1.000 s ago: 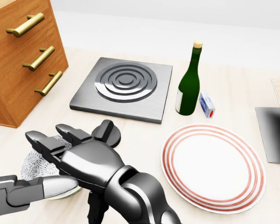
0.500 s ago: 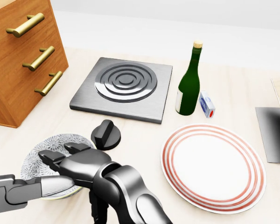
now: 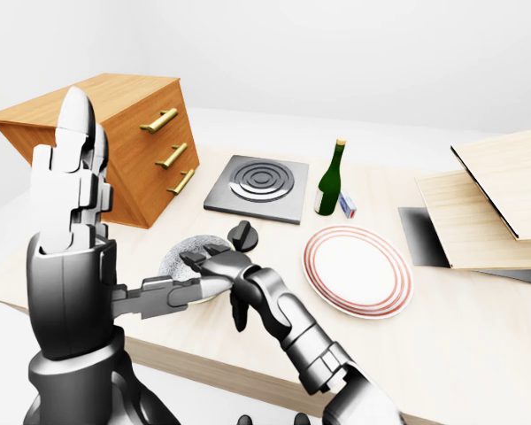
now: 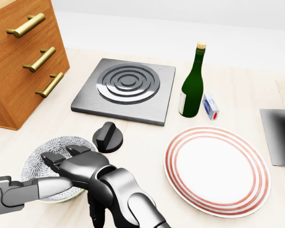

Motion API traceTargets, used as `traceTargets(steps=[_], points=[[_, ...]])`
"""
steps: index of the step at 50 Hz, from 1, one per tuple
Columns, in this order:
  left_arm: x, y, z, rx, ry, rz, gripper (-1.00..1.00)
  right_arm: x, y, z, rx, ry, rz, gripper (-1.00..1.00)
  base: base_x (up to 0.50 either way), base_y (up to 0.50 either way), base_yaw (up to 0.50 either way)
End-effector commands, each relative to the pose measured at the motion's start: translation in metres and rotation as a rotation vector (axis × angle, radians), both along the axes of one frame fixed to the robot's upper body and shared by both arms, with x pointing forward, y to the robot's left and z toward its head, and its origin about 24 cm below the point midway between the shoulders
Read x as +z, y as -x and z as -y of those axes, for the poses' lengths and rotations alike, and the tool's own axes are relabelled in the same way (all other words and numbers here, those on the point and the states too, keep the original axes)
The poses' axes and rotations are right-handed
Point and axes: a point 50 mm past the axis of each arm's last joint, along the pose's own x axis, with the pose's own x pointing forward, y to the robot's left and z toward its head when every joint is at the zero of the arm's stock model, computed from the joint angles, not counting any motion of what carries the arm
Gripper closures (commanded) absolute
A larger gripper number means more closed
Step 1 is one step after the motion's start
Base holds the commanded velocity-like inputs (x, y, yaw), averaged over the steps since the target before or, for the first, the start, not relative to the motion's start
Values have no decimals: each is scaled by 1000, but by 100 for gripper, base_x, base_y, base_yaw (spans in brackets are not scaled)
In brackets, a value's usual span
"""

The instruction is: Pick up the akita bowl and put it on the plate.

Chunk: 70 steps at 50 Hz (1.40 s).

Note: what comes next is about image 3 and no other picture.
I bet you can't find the green wine bottle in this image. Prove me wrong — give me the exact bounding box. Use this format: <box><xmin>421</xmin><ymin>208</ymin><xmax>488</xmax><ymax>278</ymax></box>
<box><xmin>314</xmin><ymin>138</ymin><xmax>349</xmax><ymax>217</ymax></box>

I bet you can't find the round black stove knob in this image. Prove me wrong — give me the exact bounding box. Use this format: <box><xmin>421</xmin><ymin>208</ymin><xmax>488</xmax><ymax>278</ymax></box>
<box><xmin>227</xmin><ymin>220</ymin><xmax>261</xmax><ymax>253</ymax></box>

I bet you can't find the pale wooden board black edge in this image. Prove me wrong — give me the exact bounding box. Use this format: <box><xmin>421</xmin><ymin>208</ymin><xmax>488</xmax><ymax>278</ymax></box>
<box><xmin>450</xmin><ymin>127</ymin><xmax>531</xmax><ymax>243</ymax></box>

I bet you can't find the grey patterned bowl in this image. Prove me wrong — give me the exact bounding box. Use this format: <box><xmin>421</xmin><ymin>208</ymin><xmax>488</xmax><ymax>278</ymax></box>
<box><xmin>158</xmin><ymin>234</ymin><xmax>232</xmax><ymax>306</ymax></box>

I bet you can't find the wooden cabinet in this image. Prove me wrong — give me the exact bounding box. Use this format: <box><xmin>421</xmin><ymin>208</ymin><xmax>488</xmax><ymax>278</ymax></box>
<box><xmin>0</xmin><ymin>73</ymin><xmax>202</xmax><ymax>230</ymax></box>

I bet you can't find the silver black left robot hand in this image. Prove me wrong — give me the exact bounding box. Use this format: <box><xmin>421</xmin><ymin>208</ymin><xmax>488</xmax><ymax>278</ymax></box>
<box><xmin>25</xmin><ymin>85</ymin><xmax>232</xmax><ymax>362</ymax></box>

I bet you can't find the flat dark grey sheet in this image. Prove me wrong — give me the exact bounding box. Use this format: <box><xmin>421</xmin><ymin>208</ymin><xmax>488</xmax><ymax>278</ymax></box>
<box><xmin>397</xmin><ymin>206</ymin><xmax>531</xmax><ymax>289</ymax></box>

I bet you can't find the flat dark stove plate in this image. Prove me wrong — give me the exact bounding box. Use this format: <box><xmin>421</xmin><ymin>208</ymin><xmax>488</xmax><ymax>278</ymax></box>
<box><xmin>203</xmin><ymin>154</ymin><xmax>311</xmax><ymax>226</ymax></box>

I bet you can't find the brass drawer handle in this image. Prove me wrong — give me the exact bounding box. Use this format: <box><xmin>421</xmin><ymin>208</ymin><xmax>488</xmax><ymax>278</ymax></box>
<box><xmin>154</xmin><ymin>142</ymin><xmax>189</xmax><ymax>170</ymax></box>
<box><xmin>165</xmin><ymin>168</ymin><xmax>196</xmax><ymax>196</ymax></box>
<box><xmin>139</xmin><ymin>107</ymin><xmax>180</xmax><ymax>135</ymax></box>

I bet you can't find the wooden cabinet drawer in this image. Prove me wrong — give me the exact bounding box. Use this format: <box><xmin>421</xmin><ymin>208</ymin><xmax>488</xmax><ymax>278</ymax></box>
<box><xmin>120</xmin><ymin>108</ymin><xmax>194</xmax><ymax>197</ymax></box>
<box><xmin>107</xmin><ymin>80</ymin><xmax>188</xmax><ymax>163</ymax></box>
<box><xmin>134</xmin><ymin>136</ymin><xmax>202</xmax><ymax>230</ymax></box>

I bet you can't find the small blue white box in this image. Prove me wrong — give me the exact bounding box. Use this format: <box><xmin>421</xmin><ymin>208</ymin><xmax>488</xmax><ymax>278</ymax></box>
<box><xmin>338</xmin><ymin>190</ymin><xmax>358</xmax><ymax>220</ymax></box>

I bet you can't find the large pale wooden board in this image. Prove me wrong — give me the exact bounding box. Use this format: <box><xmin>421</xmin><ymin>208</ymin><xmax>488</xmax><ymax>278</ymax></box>
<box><xmin>414</xmin><ymin>169</ymin><xmax>531</xmax><ymax>271</ymax></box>

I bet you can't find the white plate with red rings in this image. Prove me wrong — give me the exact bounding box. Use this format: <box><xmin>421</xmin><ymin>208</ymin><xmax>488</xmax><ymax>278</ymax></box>
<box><xmin>302</xmin><ymin>225</ymin><xmax>414</xmax><ymax>320</ymax></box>

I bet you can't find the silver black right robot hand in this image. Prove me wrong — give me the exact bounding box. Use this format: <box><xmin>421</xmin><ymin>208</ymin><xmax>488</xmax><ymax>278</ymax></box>
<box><xmin>178</xmin><ymin>241</ymin><xmax>257</xmax><ymax>334</ymax></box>

